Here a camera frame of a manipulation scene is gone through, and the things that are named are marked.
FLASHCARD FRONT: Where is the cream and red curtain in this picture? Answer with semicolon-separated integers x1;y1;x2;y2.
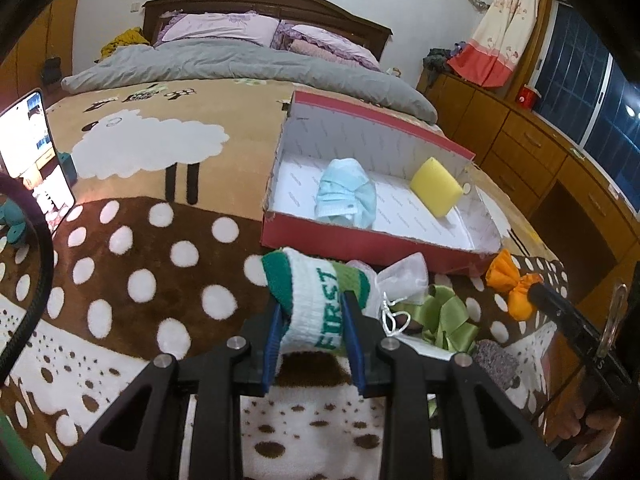
446;0;543;91

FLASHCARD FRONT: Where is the wooden dresser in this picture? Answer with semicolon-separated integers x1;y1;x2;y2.
417;67;640;311

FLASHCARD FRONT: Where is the grey duvet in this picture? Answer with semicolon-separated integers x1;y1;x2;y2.
60;40;440;123

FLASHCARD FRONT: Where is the pile of dark clothes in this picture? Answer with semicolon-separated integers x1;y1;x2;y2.
424;42;468;73

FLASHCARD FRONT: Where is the white face mask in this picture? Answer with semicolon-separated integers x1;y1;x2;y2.
345;252;431;336

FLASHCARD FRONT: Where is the red cardboard box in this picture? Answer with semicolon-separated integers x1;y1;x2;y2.
260;89;503;276

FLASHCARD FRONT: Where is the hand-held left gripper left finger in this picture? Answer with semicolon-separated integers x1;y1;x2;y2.
50;302;286;480

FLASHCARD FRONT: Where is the wooden wardrobe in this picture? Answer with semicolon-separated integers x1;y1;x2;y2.
0;0;83;126

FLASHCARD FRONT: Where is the green ribbon bow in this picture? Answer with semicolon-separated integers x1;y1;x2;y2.
417;284;478;353

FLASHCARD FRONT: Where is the yellow sponge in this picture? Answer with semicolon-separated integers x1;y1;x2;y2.
410;156;465;218

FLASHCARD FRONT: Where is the metal spring clip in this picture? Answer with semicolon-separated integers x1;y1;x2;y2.
602;284;629;361

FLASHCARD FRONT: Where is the blue face mask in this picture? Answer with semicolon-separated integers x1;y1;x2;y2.
315;157;377;228

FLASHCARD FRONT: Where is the yellow clothing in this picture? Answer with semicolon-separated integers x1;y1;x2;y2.
100;27;151;58

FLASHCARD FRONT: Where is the person's right hand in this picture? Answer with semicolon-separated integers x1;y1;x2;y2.
547;392;623;466

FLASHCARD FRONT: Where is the orange fabric bow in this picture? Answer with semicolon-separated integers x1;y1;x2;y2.
485;249;543;321

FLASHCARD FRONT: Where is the green and white sock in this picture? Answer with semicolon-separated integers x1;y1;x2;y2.
262;247;373;356

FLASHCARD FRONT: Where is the grey fuzzy cloth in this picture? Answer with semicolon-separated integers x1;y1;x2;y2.
472;338;523;391

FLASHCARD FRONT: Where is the window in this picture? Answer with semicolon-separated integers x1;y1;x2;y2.
532;2;640;186

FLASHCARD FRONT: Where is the black cable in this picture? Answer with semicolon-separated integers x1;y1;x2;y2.
0;174;53;378

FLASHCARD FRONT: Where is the teal phone stand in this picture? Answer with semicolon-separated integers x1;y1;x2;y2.
0;152;78;247

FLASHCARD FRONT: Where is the wooden headboard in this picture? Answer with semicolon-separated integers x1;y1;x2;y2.
142;0;393;68

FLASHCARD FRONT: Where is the smartphone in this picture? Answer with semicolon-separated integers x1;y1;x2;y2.
0;88;76;233

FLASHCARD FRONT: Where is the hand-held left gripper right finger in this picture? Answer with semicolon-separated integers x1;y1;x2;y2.
342;292;571;480

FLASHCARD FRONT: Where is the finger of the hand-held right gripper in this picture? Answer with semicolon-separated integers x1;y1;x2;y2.
530;284;608;376

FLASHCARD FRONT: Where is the printed sheep blanket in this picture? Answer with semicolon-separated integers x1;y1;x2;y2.
0;77;571;480

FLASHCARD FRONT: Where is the red container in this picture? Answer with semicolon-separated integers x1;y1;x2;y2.
517;85;542;111

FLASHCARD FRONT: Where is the pink ruffled pillow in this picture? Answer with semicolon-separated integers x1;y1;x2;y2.
155;11;281;48
272;20;383;71

